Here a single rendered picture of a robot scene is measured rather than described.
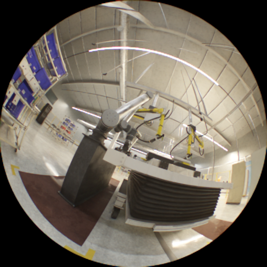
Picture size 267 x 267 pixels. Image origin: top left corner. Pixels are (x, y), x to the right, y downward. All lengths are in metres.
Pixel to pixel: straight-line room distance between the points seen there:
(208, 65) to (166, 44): 4.40
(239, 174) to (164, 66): 10.26
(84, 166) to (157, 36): 10.00
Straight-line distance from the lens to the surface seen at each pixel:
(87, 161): 0.98
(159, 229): 0.73
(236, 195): 5.03
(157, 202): 0.64
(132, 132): 1.03
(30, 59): 1.75
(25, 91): 1.55
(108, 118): 0.82
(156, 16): 10.26
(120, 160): 0.52
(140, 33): 10.02
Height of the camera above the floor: 0.76
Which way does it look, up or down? 24 degrees up
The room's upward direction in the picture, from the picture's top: 24 degrees clockwise
